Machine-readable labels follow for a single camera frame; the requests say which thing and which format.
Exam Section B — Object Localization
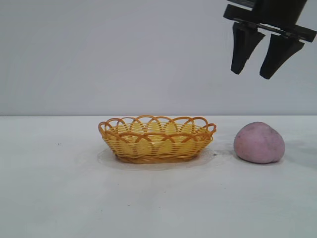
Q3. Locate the yellow woven wicker basket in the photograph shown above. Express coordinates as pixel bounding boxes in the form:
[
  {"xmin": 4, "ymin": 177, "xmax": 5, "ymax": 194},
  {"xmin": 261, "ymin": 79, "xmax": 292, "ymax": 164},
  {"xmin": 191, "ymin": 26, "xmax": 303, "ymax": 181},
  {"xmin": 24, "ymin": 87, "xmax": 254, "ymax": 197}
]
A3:
[{"xmin": 98, "ymin": 115, "xmax": 217, "ymax": 165}]

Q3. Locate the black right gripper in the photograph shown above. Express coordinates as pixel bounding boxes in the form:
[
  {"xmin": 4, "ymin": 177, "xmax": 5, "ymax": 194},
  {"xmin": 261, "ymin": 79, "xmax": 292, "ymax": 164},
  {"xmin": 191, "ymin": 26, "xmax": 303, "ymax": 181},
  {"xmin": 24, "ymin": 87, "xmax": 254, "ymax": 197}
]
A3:
[{"xmin": 222, "ymin": 0, "xmax": 317, "ymax": 80}]

